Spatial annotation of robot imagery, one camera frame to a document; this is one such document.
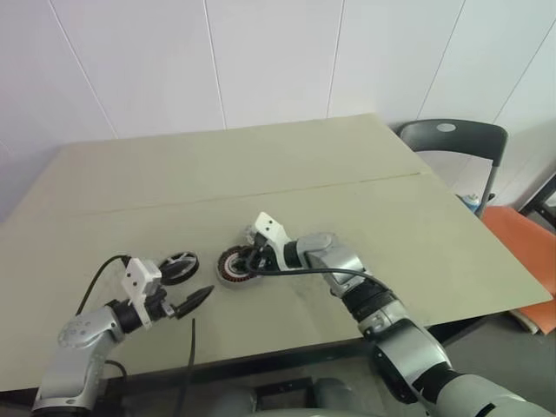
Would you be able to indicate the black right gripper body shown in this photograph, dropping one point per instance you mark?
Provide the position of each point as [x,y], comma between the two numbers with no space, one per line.
[271,258]

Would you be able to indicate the black spoked rotor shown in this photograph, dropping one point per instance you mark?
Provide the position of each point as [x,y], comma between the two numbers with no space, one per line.
[180,262]

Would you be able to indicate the round motor housing with windings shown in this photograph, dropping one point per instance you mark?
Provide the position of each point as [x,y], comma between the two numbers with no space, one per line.
[230,276]

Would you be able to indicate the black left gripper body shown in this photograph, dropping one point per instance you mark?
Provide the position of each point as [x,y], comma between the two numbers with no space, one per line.
[160,302]

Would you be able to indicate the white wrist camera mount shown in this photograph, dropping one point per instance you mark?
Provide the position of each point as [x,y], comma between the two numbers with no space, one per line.
[139,278]
[271,226]

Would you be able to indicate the black metal frame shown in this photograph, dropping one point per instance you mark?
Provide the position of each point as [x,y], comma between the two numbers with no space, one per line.
[540,200]

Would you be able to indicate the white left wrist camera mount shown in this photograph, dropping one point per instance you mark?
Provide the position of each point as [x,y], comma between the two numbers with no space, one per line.
[139,278]

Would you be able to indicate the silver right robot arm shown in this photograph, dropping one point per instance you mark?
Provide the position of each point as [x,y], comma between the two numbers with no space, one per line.
[334,256]

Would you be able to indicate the black bracket on robot body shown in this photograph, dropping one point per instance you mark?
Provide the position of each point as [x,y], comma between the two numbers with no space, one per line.
[284,384]

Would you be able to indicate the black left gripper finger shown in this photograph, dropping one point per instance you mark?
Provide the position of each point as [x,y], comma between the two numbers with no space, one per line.
[171,281]
[193,299]

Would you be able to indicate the black table frame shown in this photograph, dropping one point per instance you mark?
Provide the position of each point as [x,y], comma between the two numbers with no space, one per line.
[260,365]

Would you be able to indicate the white flat board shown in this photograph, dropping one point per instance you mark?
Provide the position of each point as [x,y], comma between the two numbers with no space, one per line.
[525,323]

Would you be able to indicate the blue bottle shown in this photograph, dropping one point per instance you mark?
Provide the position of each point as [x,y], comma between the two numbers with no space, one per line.
[470,200]

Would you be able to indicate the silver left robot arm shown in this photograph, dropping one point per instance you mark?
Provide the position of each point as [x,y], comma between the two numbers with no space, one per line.
[78,334]

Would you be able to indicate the black plastic chair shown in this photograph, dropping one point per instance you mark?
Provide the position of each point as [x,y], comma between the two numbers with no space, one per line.
[456,137]

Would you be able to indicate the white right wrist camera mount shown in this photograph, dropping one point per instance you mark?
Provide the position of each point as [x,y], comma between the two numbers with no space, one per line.
[271,226]

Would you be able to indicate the orange seat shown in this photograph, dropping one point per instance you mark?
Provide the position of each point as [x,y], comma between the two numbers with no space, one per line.
[517,243]

